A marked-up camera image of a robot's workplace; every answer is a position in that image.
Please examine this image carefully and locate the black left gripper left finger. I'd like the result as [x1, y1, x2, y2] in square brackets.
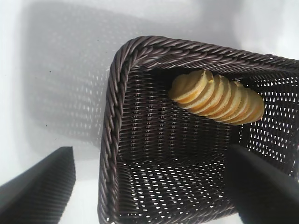
[0, 146, 77, 224]

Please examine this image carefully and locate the dark brown wicker basket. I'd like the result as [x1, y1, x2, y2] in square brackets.
[97, 35, 299, 224]

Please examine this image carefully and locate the long striped bread loaf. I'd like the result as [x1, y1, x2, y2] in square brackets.
[168, 69, 265, 126]

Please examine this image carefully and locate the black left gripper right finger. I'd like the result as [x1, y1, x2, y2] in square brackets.
[225, 144, 299, 224]

